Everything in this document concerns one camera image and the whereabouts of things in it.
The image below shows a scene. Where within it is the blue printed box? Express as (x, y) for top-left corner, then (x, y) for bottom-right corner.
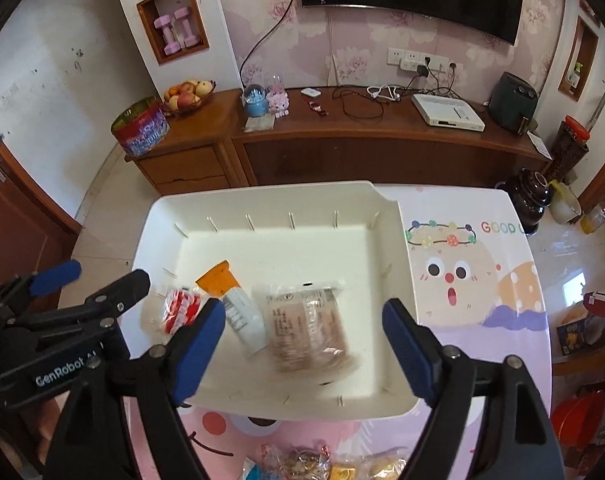
(557, 317), (591, 356)

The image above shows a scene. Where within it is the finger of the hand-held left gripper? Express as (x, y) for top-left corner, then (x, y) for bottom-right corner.
(12, 269), (152, 342)
(0, 259), (82, 312)

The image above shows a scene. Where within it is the cartoon printed tablecloth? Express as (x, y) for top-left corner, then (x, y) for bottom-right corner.
(125, 182), (556, 480)

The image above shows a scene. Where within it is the white set-top box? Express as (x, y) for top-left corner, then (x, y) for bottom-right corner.
(411, 92), (486, 134)

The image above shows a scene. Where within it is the red lid jar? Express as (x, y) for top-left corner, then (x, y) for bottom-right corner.
(553, 116), (591, 184)

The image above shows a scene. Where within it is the wooden door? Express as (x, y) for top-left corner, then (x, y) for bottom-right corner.
(0, 110), (84, 306)

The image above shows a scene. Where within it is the white pole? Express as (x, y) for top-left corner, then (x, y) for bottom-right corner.
(587, 75), (605, 132)

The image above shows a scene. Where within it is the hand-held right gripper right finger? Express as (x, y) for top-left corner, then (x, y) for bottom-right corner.
(381, 298), (566, 480)

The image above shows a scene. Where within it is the white paper sheet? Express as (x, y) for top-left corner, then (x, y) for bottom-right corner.
(527, 131), (554, 160)

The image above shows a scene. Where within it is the narrow wooden wall niche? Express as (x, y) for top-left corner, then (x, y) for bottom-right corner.
(557, 15), (600, 101)

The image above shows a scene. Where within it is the glass fruit bowl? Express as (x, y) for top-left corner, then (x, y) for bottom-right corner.
(161, 79), (217, 114)

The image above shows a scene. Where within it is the yellow bottle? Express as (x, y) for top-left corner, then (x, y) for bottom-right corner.
(580, 200), (605, 235)

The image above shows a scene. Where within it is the wooden television cabinet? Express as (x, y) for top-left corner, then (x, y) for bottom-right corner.
(125, 87), (554, 196)

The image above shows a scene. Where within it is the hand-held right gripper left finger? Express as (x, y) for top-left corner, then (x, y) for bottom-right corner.
(45, 299), (226, 480)

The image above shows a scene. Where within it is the white pot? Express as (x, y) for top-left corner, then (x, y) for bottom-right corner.
(547, 180), (584, 225)

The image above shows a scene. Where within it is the black television cable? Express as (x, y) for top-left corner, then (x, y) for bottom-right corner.
(240, 0), (301, 89)

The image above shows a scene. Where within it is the round printed tin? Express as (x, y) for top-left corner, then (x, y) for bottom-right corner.
(111, 97), (171, 157)

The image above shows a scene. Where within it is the red plastic basin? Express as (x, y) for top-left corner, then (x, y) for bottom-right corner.
(550, 390), (605, 444)

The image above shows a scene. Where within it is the orange and white tube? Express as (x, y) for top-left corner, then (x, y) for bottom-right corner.
(195, 260), (267, 359)

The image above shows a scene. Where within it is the yellow snack packet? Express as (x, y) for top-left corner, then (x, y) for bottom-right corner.
(327, 462), (364, 480)

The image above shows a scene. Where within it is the clear brown nut packet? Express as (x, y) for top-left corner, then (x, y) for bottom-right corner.
(260, 442), (331, 480)

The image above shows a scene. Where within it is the clear brown biscuit packet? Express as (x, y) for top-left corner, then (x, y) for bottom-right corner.
(252, 282), (361, 374)

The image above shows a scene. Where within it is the pale cookie packet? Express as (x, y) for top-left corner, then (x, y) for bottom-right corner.
(363, 452), (409, 480)

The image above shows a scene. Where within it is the red white snack packet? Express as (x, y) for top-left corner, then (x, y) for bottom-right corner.
(152, 286), (206, 336)

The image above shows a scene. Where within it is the dark green air fryer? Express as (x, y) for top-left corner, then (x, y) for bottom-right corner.
(489, 71), (539, 135)

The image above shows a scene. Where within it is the pink toy figure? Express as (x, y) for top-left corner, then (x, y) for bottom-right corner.
(264, 74), (291, 119)

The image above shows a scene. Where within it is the wooden framed wall niche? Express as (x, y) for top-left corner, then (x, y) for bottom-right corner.
(136, 0), (210, 65)

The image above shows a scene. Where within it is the white plastic tray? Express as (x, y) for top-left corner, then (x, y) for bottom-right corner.
(123, 180), (424, 422)

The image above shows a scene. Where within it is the paper card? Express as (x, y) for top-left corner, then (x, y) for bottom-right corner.
(243, 116), (276, 134)

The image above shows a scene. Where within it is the blue snow globe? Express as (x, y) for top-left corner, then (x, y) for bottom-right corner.
(241, 84), (268, 117)

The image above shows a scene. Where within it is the dark brown ceramic jar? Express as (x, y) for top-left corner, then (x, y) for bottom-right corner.
(503, 167), (554, 235)

